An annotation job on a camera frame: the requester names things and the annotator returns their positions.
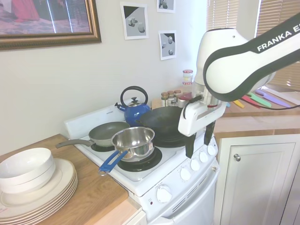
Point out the grey frying pan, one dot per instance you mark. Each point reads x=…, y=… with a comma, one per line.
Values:
x=105, y=133

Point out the greyscale spheres and cube print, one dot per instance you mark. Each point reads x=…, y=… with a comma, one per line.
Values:
x=168, y=45

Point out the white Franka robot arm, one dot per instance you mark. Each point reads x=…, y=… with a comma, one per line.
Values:
x=225, y=70

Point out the small black coil burner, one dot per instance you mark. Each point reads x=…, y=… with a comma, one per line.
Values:
x=98, y=148
x=154, y=161

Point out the large greyscale shapes print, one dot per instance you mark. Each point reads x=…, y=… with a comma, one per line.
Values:
x=136, y=21

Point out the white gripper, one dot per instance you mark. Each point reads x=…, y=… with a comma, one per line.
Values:
x=197, y=119

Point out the white ceramic bowl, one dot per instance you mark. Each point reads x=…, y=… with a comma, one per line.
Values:
x=44, y=180
x=25, y=161

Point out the white cabinet panel door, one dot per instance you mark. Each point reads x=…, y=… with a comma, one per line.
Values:
x=257, y=182

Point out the yellow knife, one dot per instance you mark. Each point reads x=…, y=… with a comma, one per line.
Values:
x=238, y=103

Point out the narrow wooden window blind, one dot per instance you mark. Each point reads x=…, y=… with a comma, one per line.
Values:
x=221, y=14

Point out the white burner knob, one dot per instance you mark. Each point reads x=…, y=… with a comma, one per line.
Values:
x=212, y=151
x=203, y=157
x=195, y=164
x=185, y=174

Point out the cream dinner plate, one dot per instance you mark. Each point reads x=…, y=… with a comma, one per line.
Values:
x=63, y=173
x=65, y=192
x=65, y=201
x=65, y=197

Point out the large black coil burner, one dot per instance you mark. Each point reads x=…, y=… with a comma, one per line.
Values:
x=171, y=141

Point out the small greyscale shapes print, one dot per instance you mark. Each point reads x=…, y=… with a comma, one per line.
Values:
x=166, y=4

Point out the silver cabinet knob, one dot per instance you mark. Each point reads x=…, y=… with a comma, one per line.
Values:
x=237, y=157

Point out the glass jar red checked lid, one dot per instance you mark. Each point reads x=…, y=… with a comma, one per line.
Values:
x=187, y=76
x=187, y=86

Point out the large white oven knob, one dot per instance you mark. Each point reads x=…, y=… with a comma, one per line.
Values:
x=164, y=193

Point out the wide wooden window blind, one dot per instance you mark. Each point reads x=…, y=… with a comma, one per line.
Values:
x=279, y=14

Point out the small shaker silver lid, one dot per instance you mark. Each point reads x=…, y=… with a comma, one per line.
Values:
x=174, y=103

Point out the purple knife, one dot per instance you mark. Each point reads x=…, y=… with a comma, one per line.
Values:
x=274, y=97

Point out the red knife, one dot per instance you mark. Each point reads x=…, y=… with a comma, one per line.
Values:
x=252, y=102

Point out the gold framed painting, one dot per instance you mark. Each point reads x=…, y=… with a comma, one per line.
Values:
x=47, y=14

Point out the green knife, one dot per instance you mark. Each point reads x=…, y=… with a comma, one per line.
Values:
x=260, y=99

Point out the white electric stove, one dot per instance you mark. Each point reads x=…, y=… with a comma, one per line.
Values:
x=168, y=152

